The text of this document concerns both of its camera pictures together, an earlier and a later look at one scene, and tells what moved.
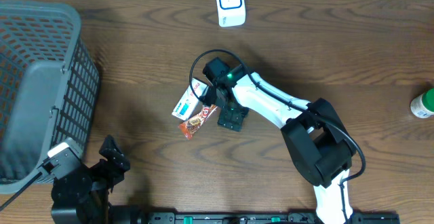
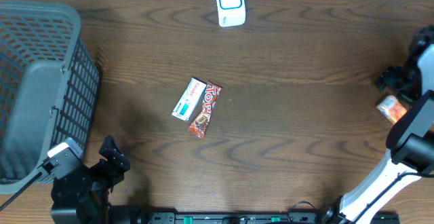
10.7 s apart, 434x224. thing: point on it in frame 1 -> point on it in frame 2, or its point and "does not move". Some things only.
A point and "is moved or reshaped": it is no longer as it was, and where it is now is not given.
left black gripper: x=114 y=176 does not move
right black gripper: x=228 y=119 -> x=392 y=73
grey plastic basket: x=49 y=85 does not move
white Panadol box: x=188 y=104 does not move
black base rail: x=260 y=217 does not move
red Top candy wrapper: x=189 y=127 is moved or reshaped
